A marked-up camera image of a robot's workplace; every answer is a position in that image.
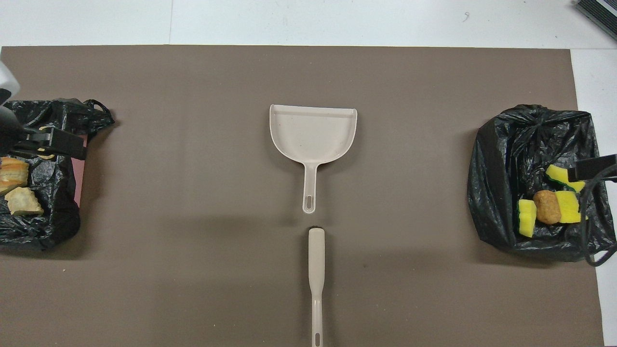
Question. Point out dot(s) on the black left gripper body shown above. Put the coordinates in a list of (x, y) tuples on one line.
[(8, 130)]

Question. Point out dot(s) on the orange striped croissant piece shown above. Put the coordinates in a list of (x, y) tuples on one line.
[(46, 156)]

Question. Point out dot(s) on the yellow green sponge piece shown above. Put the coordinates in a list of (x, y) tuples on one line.
[(559, 174)]

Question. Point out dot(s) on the long orange croissant piece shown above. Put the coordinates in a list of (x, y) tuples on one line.
[(13, 174)]

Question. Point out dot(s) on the L-shaped yellow green sponge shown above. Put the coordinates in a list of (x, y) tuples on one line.
[(569, 207)]

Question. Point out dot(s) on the brown toy bread roll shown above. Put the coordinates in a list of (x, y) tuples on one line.
[(547, 206)]

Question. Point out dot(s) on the pale croissant piece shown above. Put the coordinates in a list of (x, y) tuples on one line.
[(23, 201)]

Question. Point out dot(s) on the small yellow sponge piece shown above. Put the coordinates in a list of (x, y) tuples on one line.
[(527, 219)]

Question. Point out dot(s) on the beige plastic dustpan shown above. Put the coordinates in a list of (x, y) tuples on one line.
[(312, 135)]

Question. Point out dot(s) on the beige hand brush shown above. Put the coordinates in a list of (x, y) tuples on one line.
[(316, 260)]

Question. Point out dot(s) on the pink bin box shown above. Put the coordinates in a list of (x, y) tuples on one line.
[(79, 183)]

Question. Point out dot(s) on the crumpled black trash bag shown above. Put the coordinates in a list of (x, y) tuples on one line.
[(511, 168)]

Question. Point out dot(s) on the brown table mat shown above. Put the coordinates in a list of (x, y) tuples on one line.
[(193, 96)]

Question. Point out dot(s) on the grey striped device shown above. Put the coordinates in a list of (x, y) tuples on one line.
[(600, 12)]

